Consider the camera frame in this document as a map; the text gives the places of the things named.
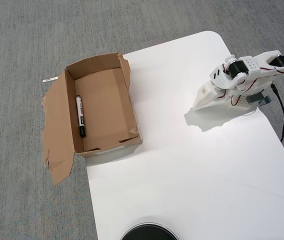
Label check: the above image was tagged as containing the black power cable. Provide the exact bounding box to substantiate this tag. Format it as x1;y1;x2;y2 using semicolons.
270;83;284;143

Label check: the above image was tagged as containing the black round disc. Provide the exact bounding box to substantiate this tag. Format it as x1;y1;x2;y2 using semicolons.
119;216;180;240

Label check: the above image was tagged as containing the open brown cardboard box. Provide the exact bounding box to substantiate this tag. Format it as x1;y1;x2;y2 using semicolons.
41;51;143;186

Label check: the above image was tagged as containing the black and white marker pen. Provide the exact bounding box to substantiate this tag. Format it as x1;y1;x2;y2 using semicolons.
75;94;87;139

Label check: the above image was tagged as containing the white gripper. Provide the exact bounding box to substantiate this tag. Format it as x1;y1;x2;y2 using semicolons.
192;80;227;110

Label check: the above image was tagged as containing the grey table clamp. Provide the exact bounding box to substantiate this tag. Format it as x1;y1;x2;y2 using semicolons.
247;92;273;107

